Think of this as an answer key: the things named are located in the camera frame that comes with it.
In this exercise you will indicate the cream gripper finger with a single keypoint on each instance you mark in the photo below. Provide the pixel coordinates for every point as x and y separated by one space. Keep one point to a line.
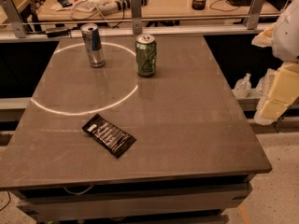
280 90
264 39

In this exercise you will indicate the green soda can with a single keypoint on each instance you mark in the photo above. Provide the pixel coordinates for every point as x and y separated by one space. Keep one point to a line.
146 53

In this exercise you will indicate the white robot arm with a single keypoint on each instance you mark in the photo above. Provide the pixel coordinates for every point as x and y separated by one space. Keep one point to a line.
285 44

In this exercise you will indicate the silver blue energy drink can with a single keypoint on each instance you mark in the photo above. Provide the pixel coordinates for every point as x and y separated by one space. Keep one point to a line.
93 44

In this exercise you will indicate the clear sanitizer bottle left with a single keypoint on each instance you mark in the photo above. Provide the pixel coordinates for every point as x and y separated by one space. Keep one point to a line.
242 87

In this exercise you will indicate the black mesh cup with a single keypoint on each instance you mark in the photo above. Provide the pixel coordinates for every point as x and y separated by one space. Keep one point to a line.
198 4

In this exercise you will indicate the black snack packet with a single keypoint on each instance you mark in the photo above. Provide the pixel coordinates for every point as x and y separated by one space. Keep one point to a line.
111 137

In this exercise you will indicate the right metal bracket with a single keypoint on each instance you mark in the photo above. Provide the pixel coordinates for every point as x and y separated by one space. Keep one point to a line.
252 20

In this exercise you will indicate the metal bracket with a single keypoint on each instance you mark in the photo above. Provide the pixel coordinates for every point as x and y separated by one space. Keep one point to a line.
252 20
14 18
136 16

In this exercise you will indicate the middle metal bracket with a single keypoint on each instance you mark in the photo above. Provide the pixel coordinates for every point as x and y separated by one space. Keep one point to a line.
136 16

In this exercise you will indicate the black device on rail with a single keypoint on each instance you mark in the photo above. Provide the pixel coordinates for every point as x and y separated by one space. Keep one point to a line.
57 31

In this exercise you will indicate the left metal bracket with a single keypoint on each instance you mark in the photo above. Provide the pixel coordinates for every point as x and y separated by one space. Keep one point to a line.
14 18

